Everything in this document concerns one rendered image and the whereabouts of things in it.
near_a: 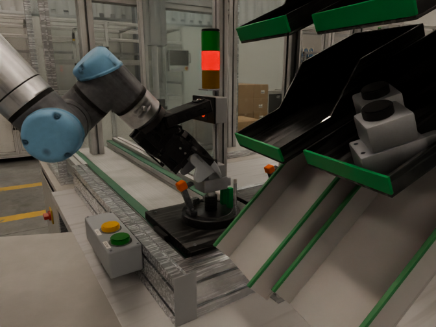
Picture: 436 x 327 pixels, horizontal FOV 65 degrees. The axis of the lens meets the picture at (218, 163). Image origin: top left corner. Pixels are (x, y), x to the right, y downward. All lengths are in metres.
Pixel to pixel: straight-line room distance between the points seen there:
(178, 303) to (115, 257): 0.17
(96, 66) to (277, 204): 0.39
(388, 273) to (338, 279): 0.07
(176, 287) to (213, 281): 0.08
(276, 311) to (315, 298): 0.23
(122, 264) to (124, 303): 0.08
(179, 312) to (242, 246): 0.17
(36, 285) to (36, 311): 0.09
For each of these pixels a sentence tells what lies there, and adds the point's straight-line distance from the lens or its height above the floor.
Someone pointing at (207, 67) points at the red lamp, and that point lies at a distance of 0.96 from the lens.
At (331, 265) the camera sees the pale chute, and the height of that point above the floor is 1.05.
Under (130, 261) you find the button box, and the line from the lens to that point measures 0.76.
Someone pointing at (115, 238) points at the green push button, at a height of 0.97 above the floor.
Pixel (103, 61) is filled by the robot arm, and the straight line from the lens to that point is 0.64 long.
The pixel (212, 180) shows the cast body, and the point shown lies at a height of 1.07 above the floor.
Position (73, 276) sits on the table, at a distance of 0.88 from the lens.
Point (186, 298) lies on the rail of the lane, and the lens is 0.67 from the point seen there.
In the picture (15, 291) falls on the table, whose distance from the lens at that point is 0.88.
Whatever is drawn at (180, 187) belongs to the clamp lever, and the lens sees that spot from 0.75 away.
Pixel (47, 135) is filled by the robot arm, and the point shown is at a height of 1.22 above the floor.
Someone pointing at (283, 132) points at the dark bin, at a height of 1.21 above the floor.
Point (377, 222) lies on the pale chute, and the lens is 0.53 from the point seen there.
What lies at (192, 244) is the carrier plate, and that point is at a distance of 0.71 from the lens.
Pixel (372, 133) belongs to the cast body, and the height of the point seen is 1.25.
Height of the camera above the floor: 1.30
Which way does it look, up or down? 15 degrees down
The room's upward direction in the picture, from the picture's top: straight up
